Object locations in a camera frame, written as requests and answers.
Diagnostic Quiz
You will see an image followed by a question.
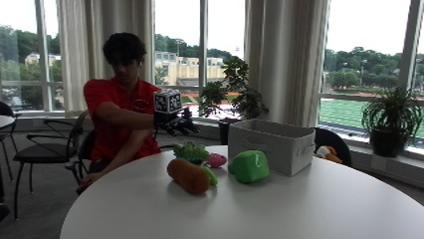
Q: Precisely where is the white marker cube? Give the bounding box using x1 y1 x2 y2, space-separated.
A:
153 89 185 116

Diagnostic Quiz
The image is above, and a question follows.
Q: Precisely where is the black chair under person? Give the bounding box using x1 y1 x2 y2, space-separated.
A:
65 128 177 186

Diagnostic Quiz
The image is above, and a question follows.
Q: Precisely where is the pink plush toy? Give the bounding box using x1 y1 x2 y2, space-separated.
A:
206 152 229 169

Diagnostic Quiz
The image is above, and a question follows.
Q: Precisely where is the black metal armchair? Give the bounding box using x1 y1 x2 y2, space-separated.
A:
12 110 91 221

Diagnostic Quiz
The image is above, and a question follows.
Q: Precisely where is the tall leafy potted plant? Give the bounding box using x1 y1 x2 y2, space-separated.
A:
198 55 270 146

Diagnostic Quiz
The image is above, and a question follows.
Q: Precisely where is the orange carrot plush toy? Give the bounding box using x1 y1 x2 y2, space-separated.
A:
166 141 213 196

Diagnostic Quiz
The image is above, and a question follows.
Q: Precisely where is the the person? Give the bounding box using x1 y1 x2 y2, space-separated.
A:
76 32 165 195

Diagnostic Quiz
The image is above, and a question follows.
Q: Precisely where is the small light green plush toy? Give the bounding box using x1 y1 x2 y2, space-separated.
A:
202 164 220 187

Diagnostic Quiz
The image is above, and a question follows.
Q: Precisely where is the green cube plush toy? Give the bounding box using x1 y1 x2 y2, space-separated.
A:
226 149 271 184

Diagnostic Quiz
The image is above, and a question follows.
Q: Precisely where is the grey fabric storage box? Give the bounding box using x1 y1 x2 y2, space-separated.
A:
226 119 318 177

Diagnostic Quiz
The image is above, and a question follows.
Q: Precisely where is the white side table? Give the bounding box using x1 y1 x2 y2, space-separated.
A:
0 115 18 129

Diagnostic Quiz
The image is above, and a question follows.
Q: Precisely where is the white curtain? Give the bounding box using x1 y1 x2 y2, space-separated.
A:
242 0 331 128
55 0 157 118

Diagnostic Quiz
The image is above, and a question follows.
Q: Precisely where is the orange and white plush toy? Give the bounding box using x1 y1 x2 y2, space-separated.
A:
314 144 344 165

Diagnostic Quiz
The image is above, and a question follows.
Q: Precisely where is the black round-backed chair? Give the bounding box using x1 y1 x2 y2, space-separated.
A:
311 126 354 168

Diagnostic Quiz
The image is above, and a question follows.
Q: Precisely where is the bushy grass-like potted plant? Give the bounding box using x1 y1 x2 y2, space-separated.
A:
360 85 424 158

